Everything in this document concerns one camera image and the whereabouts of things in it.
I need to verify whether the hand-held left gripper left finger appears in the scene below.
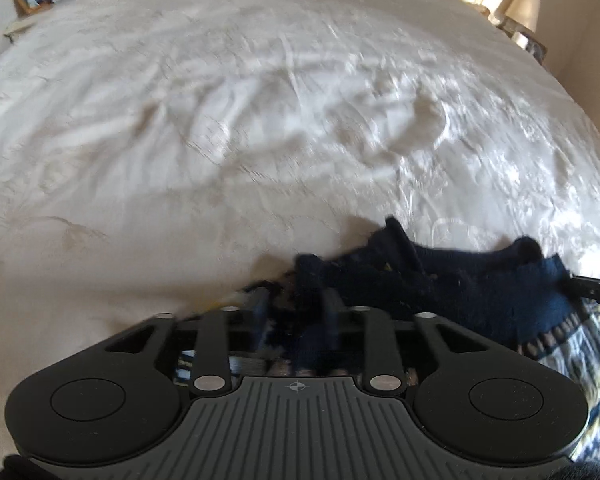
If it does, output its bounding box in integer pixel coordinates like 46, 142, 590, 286
102, 287, 273, 393

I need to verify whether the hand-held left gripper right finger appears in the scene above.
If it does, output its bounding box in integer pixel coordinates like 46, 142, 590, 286
320, 287, 487, 393

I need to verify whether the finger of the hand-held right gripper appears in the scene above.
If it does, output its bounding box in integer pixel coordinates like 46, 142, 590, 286
562, 273, 600, 312

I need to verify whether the navy yellow white patterned sweater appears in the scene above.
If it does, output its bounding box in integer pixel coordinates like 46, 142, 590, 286
174, 216, 600, 461

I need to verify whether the white bedspread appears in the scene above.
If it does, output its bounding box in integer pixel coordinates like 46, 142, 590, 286
0, 0, 600, 456

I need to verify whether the table lamp with cream shade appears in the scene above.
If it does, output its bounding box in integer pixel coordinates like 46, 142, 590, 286
500, 0, 541, 37

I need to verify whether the cream nightstand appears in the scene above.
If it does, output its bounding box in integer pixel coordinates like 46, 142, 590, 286
2, 0, 83, 45

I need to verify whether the dark picture frame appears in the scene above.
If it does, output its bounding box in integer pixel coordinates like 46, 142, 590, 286
524, 35, 549, 64

